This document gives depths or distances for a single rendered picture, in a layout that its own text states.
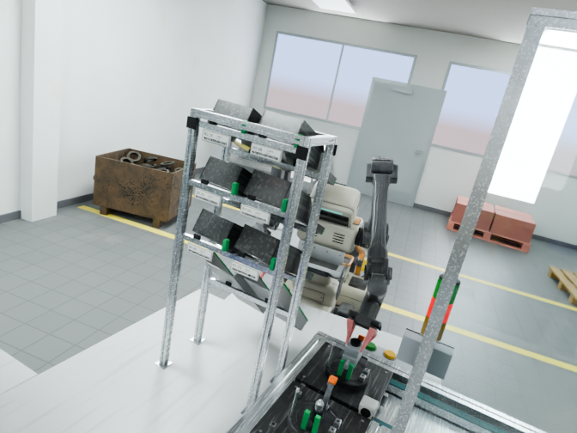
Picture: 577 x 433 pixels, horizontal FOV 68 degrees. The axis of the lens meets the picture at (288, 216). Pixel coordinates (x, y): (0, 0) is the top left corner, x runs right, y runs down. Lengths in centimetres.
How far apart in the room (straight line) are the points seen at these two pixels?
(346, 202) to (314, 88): 686
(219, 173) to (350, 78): 738
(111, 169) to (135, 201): 42
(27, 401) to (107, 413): 21
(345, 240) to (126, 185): 334
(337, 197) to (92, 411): 119
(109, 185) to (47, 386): 374
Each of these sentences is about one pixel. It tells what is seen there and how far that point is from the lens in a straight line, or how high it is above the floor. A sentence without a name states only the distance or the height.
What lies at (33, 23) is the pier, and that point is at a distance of 457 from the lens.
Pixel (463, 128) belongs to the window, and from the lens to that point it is 836.
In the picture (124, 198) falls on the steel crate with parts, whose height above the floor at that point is 26.
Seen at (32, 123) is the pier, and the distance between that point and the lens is 464.
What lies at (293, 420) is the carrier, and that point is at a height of 99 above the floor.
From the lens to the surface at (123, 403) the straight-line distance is 135.
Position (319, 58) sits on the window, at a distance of 866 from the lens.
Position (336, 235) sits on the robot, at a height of 116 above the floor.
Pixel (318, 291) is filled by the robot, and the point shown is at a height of 87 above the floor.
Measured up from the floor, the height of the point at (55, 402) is 86.
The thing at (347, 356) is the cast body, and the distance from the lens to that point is 133.
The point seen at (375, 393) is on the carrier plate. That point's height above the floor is 97.
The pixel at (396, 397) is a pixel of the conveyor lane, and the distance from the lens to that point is 149.
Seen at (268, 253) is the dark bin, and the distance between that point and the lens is 115.
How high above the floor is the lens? 177
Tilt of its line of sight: 17 degrees down
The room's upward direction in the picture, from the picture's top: 12 degrees clockwise
